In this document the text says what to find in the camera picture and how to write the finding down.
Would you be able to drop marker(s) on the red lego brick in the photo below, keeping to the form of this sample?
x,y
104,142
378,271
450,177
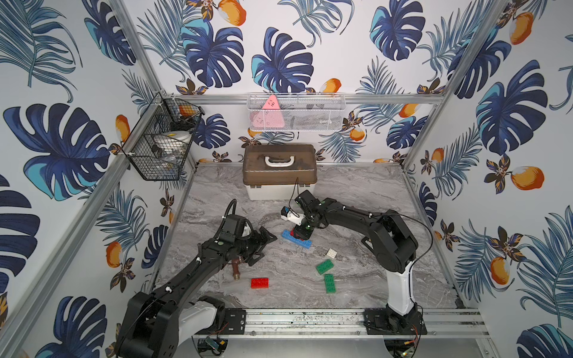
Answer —
x,y
295,234
260,283

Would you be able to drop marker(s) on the brown lidded storage box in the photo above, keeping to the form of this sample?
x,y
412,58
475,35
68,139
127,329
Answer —
x,y
276,172

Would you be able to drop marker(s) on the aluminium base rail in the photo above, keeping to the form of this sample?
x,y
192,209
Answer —
x,y
350,323

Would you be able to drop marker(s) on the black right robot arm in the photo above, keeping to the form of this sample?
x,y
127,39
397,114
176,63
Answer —
x,y
385,235

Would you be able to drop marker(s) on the small white lego brick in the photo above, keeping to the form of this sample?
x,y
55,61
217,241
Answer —
x,y
331,254

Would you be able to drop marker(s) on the white mesh wall basket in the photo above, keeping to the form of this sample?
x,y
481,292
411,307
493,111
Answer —
x,y
304,112

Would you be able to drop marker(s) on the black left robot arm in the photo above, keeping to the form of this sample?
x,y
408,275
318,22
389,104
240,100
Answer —
x,y
179,295

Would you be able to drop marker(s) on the blue lego brick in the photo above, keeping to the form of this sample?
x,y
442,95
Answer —
x,y
306,244
287,236

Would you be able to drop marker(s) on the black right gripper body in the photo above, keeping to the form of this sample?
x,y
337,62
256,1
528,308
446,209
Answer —
x,y
304,229

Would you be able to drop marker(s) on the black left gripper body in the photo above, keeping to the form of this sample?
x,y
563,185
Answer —
x,y
253,242

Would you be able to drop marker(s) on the black wire basket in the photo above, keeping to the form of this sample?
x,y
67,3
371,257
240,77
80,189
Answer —
x,y
162,115

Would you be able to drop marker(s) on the pink triangle card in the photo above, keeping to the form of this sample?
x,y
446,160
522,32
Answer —
x,y
270,115

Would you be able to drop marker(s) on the green lego brick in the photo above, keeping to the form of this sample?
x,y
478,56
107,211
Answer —
x,y
330,286
324,266

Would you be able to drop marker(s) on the white object in basket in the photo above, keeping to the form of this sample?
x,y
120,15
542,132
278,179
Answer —
x,y
170,142

